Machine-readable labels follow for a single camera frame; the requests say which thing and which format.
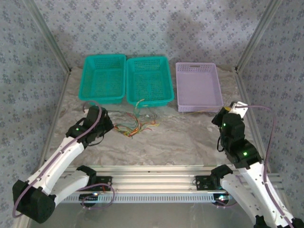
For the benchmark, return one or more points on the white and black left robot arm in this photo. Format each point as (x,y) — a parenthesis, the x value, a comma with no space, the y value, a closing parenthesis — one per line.
(59,158)

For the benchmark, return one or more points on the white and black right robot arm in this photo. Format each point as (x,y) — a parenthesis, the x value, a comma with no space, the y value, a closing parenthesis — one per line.
(251,181)

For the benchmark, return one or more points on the teal plastic mesh basket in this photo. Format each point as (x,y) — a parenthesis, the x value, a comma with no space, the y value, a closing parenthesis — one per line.
(102,82)
(147,71)

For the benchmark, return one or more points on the lavender plastic basket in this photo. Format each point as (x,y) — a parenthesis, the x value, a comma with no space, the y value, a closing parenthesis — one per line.
(199,78)

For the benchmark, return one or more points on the small black controller board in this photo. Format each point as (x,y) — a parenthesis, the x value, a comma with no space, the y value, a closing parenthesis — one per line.
(89,197)
(222,198)

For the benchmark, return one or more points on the aluminium table side rail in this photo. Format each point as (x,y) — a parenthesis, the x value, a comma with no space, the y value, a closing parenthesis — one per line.
(57,109)
(243,90)

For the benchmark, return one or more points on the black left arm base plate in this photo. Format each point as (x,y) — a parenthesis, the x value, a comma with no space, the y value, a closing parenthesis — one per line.
(104,183)

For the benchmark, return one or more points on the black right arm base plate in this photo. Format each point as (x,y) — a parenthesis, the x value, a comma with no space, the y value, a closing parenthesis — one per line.
(202,183)

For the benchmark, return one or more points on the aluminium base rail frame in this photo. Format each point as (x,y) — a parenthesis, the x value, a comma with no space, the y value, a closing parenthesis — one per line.
(152,180)

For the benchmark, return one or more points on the aluminium frame post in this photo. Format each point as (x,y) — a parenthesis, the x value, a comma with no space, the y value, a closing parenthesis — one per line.
(50,35)
(256,35)

